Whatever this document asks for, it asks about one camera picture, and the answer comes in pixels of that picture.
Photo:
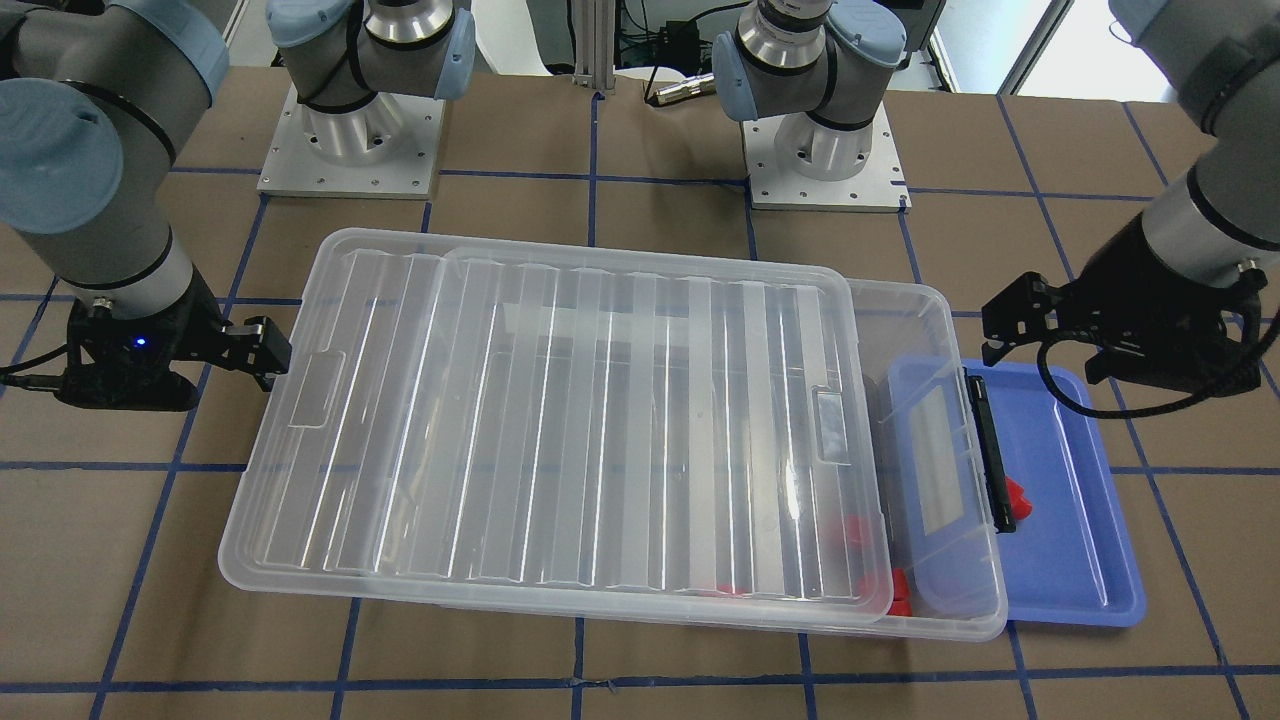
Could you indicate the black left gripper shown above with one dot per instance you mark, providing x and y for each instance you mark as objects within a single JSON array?
[{"x": 1118, "y": 272}]

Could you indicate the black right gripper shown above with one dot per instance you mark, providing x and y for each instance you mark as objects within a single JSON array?
[{"x": 197, "y": 318}]

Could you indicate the red block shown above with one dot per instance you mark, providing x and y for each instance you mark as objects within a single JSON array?
[
  {"x": 1019, "y": 504},
  {"x": 888, "y": 591},
  {"x": 855, "y": 532}
]

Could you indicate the clear plastic box lid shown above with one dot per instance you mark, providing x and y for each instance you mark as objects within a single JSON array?
[{"x": 318, "y": 471}]

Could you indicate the blue plastic tray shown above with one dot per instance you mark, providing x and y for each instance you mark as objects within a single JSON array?
[{"x": 1071, "y": 562}]

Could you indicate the clear plastic storage box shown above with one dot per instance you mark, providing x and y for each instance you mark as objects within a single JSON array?
[{"x": 762, "y": 455}]

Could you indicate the black box latch handle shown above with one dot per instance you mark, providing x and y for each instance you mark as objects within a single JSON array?
[{"x": 997, "y": 487}]

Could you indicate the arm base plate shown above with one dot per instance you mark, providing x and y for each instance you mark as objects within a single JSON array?
[
  {"x": 387, "y": 150},
  {"x": 794, "y": 164}
]

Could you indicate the aluminium frame post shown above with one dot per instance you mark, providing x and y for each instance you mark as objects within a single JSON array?
[{"x": 594, "y": 26}]

